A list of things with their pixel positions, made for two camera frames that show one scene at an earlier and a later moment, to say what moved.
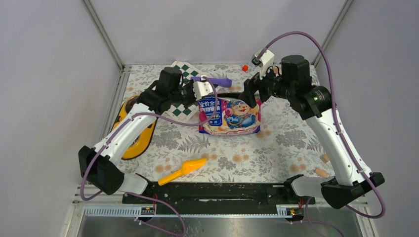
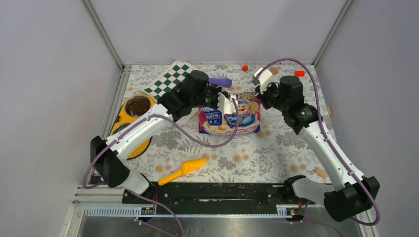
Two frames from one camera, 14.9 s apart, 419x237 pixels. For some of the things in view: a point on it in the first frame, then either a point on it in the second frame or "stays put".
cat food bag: [233, 117] stays put
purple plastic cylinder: [222, 82] stays put
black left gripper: [192, 100] -> [215, 91]
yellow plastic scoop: [187, 167] stays put
